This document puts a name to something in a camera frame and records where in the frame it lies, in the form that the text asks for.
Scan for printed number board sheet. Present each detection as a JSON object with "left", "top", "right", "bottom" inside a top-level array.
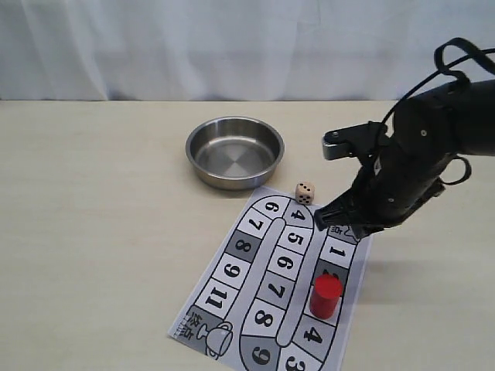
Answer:
[{"left": 169, "top": 187, "right": 372, "bottom": 370}]

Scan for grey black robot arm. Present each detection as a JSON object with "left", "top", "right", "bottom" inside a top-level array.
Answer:
[{"left": 314, "top": 80, "right": 494, "bottom": 238}]

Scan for white background curtain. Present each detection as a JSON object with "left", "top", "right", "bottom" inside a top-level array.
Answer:
[{"left": 1, "top": 1, "right": 494, "bottom": 100}]

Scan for red cylinder game piece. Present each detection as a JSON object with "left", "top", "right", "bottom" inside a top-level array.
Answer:
[{"left": 309, "top": 274, "right": 343, "bottom": 319}]

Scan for wooden die black dots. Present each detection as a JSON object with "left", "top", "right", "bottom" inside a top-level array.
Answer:
[{"left": 295, "top": 182, "right": 315, "bottom": 205}]

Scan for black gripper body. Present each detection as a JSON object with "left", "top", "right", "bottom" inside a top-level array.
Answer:
[{"left": 336, "top": 146, "right": 458, "bottom": 228}]

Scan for stainless steel round bowl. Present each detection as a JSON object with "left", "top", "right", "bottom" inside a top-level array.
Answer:
[{"left": 185, "top": 116, "right": 285, "bottom": 191}]

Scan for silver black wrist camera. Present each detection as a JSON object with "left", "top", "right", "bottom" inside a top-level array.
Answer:
[{"left": 322, "top": 121, "right": 389, "bottom": 162}]

